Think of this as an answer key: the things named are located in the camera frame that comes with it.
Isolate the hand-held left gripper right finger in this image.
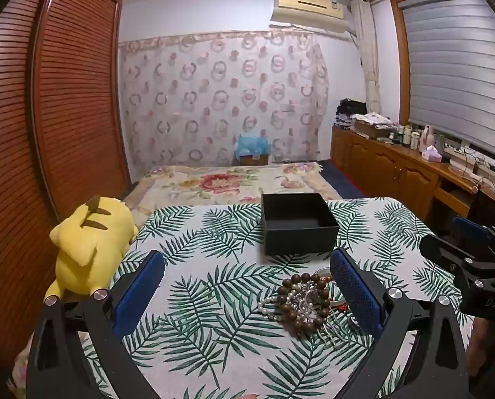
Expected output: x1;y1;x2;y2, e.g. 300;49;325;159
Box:
330;247;470;399

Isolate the black jewelry box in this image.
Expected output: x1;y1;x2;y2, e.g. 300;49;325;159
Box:
261;192;340;257

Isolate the blue plush on stool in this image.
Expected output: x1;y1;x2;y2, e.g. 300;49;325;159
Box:
235;133;271;158

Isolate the wall air conditioner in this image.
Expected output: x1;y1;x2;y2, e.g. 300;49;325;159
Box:
270;0;348;33

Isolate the floral bed blanket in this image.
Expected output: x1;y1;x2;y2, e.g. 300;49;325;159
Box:
125;161;344;217

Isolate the ring patterned curtain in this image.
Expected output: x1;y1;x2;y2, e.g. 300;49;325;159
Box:
118;30;330;168

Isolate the silver chain necklace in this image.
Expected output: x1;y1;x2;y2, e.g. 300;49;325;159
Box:
291;283;327;321

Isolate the yellow plush toy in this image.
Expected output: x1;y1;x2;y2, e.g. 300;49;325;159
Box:
45;195;139;300

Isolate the long wooden cabinet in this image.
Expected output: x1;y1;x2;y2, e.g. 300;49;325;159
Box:
330;127;495;227

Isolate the stack of folded clothes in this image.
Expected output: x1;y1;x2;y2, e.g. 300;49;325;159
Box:
335;99;369;129

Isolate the leaf print tablecloth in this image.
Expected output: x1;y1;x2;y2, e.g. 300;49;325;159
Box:
79;197;475;399

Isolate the wooden bead bracelet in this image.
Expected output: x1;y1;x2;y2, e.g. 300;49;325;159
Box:
276;273;331;335

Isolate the flat cardboard box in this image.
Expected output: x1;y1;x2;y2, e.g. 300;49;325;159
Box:
353;113;395;139

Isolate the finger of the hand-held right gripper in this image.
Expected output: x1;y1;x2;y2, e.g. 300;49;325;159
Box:
452;216;495;258
419;235;483;276

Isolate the group of cosmetic bottles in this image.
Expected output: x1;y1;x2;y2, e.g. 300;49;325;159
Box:
391;124;422;149

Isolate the white side curtain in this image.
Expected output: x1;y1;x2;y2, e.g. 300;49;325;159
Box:
349;0;381;115

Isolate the wooden slatted wardrobe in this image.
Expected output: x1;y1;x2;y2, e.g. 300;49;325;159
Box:
0;0;132;366

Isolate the white power strip with cables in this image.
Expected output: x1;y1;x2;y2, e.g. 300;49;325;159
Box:
443;143;490;184

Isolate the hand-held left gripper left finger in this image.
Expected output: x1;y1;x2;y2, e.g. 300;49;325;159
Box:
26;250;166;399

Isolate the white pearl bracelet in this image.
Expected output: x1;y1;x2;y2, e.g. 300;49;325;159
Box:
256;295;283;322

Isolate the green pendant necklace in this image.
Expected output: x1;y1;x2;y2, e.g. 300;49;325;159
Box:
319;319;361;349

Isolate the grey window blind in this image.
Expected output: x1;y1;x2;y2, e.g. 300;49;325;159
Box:
397;0;495;163

